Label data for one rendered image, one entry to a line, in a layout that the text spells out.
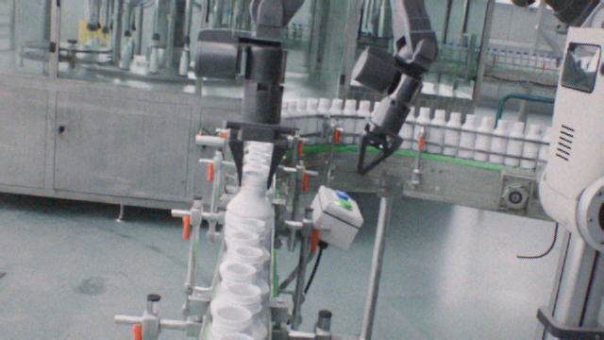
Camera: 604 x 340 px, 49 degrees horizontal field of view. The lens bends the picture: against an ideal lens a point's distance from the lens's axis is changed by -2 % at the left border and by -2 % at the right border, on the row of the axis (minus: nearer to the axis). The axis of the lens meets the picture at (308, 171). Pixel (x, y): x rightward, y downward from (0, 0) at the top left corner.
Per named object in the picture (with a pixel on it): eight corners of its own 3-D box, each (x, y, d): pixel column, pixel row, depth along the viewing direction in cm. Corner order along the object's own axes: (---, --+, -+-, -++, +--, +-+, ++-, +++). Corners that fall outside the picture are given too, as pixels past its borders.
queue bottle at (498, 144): (486, 160, 262) (493, 118, 258) (500, 161, 262) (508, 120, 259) (491, 163, 256) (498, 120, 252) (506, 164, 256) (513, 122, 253)
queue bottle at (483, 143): (469, 159, 260) (477, 116, 256) (476, 157, 264) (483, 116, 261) (484, 161, 256) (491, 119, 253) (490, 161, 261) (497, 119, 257)
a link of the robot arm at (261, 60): (289, 42, 92) (288, 42, 98) (238, 38, 92) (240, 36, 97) (283, 93, 94) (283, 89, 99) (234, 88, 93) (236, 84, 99)
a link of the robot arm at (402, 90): (430, 81, 122) (422, 77, 128) (398, 64, 121) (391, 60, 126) (412, 115, 123) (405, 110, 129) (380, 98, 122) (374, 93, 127)
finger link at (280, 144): (283, 195, 96) (290, 131, 94) (233, 191, 96) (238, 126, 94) (283, 184, 103) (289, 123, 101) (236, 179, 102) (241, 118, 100)
